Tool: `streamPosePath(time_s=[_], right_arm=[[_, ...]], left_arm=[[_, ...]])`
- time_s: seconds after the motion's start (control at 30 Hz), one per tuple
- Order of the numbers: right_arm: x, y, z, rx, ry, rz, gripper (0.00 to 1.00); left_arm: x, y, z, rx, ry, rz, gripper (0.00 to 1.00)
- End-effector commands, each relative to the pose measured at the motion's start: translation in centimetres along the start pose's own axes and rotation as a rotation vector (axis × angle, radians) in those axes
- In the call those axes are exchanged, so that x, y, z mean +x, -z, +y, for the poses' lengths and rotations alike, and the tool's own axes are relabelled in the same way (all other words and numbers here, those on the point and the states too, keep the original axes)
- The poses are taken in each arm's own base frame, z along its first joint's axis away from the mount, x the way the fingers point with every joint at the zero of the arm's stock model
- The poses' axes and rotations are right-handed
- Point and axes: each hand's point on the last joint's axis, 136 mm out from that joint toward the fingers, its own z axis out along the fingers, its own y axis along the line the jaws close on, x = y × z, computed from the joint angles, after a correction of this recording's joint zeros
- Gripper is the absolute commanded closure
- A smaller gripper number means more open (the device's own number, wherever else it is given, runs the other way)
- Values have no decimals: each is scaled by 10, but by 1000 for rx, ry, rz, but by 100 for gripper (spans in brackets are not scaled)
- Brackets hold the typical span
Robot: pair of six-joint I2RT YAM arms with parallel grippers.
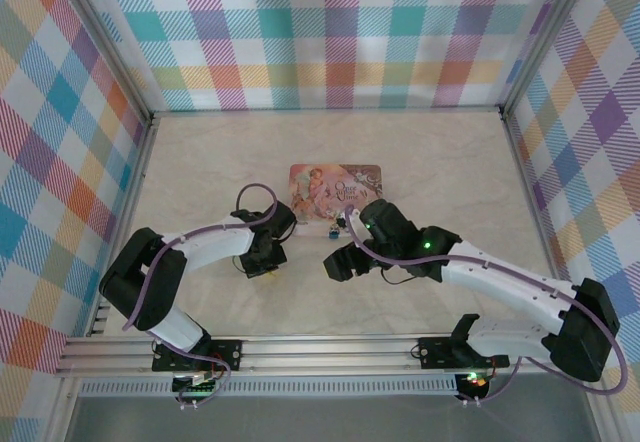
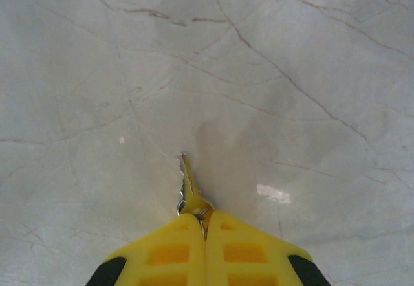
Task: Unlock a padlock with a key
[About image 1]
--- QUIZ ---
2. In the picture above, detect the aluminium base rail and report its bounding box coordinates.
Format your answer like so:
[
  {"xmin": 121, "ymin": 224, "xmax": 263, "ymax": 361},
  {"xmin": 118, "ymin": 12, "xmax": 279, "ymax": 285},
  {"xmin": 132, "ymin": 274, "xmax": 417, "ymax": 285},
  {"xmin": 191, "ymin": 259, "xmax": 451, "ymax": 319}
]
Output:
[{"xmin": 54, "ymin": 334, "xmax": 604, "ymax": 378}]

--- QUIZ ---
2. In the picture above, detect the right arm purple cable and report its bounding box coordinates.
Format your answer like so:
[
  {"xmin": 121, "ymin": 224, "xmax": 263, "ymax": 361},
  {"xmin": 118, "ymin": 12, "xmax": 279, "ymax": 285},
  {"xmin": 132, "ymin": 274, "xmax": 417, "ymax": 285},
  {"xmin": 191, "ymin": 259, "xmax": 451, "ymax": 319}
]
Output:
[{"xmin": 348, "ymin": 205, "xmax": 630, "ymax": 408}]

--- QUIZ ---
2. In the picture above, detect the white slotted cable duct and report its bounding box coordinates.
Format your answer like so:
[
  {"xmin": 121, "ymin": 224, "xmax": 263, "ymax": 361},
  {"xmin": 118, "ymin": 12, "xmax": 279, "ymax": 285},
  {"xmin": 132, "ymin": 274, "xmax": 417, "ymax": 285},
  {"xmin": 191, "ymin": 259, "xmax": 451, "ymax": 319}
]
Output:
[{"xmin": 79, "ymin": 379, "xmax": 459, "ymax": 398}]

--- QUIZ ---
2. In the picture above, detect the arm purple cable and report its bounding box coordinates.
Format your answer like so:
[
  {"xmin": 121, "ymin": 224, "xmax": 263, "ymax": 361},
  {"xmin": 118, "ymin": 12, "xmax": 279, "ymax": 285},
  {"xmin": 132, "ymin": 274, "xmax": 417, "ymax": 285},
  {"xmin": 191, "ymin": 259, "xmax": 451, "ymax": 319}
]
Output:
[
  {"xmin": 348, "ymin": 205, "xmax": 630, "ymax": 408},
  {"xmin": 122, "ymin": 183, "xmax": 280, "ymax": 411}
]

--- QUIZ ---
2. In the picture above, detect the aluminium frame post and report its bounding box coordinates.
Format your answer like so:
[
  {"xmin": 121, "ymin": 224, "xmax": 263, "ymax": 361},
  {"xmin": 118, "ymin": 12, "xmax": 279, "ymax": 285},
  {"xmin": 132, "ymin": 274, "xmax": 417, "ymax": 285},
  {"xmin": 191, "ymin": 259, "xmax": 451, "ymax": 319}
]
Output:
[
  {"xmin": 498, "ymin": 0, "xmax": 599, "ymax": 118},
  {"xmin": 49, "ymin": 0, "xmax": 156, "ymax": 123},
  {"xmin": 47, "ymin": 375, "xmax": 84, "ymax": 442},
  {"xmin": 579, "ymin": 369, "xmax": 624, "ymax": 442}
]

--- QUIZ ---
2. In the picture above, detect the pink fairy picture tin box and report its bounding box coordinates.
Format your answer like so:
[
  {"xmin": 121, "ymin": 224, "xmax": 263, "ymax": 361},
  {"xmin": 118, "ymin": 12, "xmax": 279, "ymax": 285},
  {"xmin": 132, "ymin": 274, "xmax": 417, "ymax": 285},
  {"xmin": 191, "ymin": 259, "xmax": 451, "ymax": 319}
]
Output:
[{"xmin": 288, "ymin": 162, "xmax": 385, "ymax": 239}]

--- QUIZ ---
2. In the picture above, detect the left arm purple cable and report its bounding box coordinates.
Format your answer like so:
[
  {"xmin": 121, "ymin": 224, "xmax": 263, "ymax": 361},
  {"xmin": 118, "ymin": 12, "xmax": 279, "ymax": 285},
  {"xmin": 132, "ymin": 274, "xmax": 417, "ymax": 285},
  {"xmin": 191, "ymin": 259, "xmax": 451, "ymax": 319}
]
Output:
[{"xmin": 122, "ymin": 183, "xmax": 280, "ymax": 411}]

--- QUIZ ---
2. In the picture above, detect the aluminium frame rail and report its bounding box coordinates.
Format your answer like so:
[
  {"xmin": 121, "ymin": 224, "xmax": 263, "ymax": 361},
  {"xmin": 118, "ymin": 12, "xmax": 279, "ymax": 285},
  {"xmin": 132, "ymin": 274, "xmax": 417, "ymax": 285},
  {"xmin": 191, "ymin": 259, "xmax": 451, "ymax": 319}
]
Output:
[
  {"xmin": 149, "ymin": 105, "xmax": 504, "ymax": 116},
  {"xmin": 82, "ymin": 114, "xmax": 161, "ymax": 338},
  {"xmin": 499, "ymin": 110, "xmax": 571, "ymax": 288}
]

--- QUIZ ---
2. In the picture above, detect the right gripper thin black wire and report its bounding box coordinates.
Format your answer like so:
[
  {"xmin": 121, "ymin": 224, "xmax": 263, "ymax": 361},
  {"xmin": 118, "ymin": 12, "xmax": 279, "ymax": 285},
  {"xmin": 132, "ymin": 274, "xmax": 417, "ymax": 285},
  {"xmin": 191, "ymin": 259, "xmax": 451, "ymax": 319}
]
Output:
[{"xmin": 379, "ymin": 267, "xmax": 421, "ymax": 287}]

